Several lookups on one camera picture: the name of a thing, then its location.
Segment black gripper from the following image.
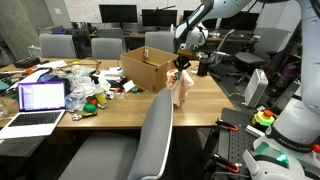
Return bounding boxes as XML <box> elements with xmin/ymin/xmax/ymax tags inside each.
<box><xmin>173</xmin><ymin>55</ymin><xmax>193</xmax><ymax>73</ymax></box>

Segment gray fabric chair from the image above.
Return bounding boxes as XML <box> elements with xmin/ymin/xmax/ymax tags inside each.
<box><xmin>38</xmin><ymin>33</ymin><xmax>77</xmax><ymax>60</ymax></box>
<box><xmin>144</xmin><ymin>31</ymin><xmax>175</xmax><ymax>55</ymax></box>
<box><xmin>96</xmin><ymin>27</ymin><xmax>127</xmax><ymax>53</ymax></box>
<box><xmin>90</xmin><ymin>37</ymin><xmax>124</xmax><ymax>61</ymax></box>

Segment dark swivel office chair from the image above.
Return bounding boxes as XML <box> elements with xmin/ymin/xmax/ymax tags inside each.
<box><xmin>226</xmin><ymin>51</ymin><xmax>269</xmax><ymax>86</ymax></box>

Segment black cylindrical cup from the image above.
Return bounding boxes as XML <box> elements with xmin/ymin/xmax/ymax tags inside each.
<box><xmin>197</xmin><ymin>54</ymin><xmax>211</xmax><ymax>78</ymax></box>

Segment open cardboard box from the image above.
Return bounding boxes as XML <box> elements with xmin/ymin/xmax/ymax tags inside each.
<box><xmin>119</xmin><ymin>45</ymin><xmax>181</xmax><ymax>94</ymax></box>

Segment black computer monitor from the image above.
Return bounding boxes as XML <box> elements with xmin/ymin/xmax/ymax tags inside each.
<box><xmin>203</xmin><ymin>11</ymin><xmax>261</xmax><ymax>32</ymax></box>
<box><xmin>98</xmin><ymin>4</ymin><xmax>139</xmax><ymax>24</ymax></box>
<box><xmin>181</xmin><ymin>9</ymin><xmax>201</xmax><ymax>23</ymax></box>
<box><xmin>141</xmin><ymin>9</ymin><xmax>178</xmax><ymax>28</ymax></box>

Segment white paper card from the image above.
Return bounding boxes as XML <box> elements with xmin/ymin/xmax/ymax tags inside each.
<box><xmin>122</xmin><ymin>79</ymin><xmax>136</xmax><ymax>93</ymax></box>

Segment orange black bar clamp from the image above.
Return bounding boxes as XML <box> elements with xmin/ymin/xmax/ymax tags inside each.
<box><xmin>215</xmin><ymin>118</ymin><xmax>240</xmax><ymax>132</ymax></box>
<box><xmin>210</xmin><ymin>153</ymin><xmax>243</xmax><ymax>174</ymax></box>

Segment white air purifier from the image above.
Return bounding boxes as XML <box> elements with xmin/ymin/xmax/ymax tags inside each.
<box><xmin>242</xmin><ymin>68</ymin><xmax>269</xmax><ymax>109</ymax></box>

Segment spray bottle yellow liquid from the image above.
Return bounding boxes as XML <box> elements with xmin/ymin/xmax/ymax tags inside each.
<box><xmin>90</xmin><ymin>74</ymin><xmax>108</xmax><ymax>110</ymax></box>

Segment black perforated mounting board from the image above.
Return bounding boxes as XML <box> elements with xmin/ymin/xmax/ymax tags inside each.
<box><xmin>213</xmin><ymin>107</ymin><xmax>268</xmax><ymax>180</ymax></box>

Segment yellow emergency stop button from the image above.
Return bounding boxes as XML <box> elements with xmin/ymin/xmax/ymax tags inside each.
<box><xmin>251</xmin><ymin>109</ymin><xmax>276</xmax><ymax>128</ymax></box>

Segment green ball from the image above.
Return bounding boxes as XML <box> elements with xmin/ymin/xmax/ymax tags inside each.
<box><xmin>83</xmin><ymin>103</ymin><xmax>98</xmax><ymax>114</ymax></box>

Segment black metal shelf rack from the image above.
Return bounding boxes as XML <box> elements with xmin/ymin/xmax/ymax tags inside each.
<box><xmin>266</xmin><ymin>29</ymin><xmax>303</xmax><ymax>111</ymax></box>

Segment clear plastic bags pile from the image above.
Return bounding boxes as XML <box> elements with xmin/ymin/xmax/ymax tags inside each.
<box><xmin>63</xmin><ymin>64</ymin><xmax>98</xmax><ymax>113</ymax></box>

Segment purple jug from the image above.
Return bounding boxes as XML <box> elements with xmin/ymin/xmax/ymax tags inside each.
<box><xmin>281</xmin><ymin>63</ymin><xmax>300</xmax><ymax>80</ymax></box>

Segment white paper sheet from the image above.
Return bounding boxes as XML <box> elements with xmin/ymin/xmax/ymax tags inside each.
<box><xmin>36</xmin><ymin>59</ymin><xmax>68</xmax><ymax>70</ymax></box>

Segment blue purple pouch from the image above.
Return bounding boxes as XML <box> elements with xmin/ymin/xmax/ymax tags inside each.
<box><xmin>36</xmin><ymin>73</ymin><xmax>60</xmax><ymax>84</ymax></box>

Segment silver laptop purple screen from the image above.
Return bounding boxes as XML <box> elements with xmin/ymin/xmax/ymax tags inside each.
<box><xmin>0</xmin><ymin>80</ymin><xmax>67</xmax><ymax>140</ymax></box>

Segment black flat electronic device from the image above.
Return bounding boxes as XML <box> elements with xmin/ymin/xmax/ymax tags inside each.
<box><xmin>12</xmin><ymin>56</ymin><xmax>42</xmax><ymax>69</ymax></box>

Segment white frame office chair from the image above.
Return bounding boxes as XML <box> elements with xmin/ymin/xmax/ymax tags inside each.
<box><xmin>199</xmin><ymin>29</ymin><xmax>235</xmax><ymax>83</ymax></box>

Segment gray office chair silver frame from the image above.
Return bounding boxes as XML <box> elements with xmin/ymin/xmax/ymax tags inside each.
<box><xmin>58</xmin><ymin>88</ymin><xmax>175</xmax><ymax>180</ymax></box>

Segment yellow handled pliers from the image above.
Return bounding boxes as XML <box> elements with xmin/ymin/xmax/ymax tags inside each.
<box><xmin>71</xmin><ymin>111</ymin><xmax>98</xmax><ymax>122</ymax></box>

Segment wall whiteboard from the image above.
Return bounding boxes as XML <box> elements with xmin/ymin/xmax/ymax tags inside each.
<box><xmin>63</xmin><ymin>0</ymin><xmax>201</xmax><ymax>24</ymax></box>

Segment white wire basket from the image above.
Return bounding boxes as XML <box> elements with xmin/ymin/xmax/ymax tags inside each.
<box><xmin>27</xmin><ymin>44</ymin><xmax>43</xmax><ymax>58</ymax></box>

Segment orange handled tool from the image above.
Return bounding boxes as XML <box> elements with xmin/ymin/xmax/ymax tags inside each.
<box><xmin>0</xmin><ymin>68</ymin><xmax>38</xmax><ymax>76</ymax></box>

